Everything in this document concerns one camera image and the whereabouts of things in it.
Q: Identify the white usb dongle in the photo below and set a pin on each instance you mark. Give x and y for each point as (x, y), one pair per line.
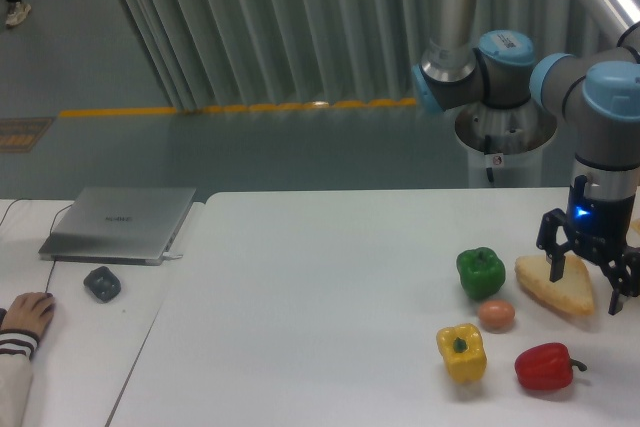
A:
(169, 256)

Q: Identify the triangular toast slice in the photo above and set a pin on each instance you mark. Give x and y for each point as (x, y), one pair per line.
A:
(572, 294)

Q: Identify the yellow bell pepper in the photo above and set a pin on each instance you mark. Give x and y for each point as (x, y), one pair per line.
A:
(462, 351)

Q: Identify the pale pleated curtain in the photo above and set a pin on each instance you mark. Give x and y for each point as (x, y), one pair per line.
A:
(244, 52)

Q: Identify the green bell pepper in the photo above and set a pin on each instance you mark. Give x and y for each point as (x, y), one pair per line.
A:
(481, 272)

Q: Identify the brown egg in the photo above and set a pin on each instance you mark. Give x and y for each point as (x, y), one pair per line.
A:
(496, 315)

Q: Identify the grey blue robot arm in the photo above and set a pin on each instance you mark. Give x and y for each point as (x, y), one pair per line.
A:
(509, 102)

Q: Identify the orange food at edge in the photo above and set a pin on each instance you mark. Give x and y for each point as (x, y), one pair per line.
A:
(636, 226)

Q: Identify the red bell pepper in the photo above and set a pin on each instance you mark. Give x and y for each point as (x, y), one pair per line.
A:
(547, 367)

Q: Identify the striped sleeve forearm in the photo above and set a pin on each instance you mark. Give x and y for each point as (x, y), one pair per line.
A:
(17, 349)

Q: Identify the silver laptop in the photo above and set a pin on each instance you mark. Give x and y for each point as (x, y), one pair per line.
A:
(119, 225)

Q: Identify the person's hand on mouse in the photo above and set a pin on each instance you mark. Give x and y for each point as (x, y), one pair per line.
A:
(25, 315)

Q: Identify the dark grey small device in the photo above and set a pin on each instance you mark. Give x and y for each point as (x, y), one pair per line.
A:
(103, 284)

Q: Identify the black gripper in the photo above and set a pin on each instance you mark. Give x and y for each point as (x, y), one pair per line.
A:
(594, 226)

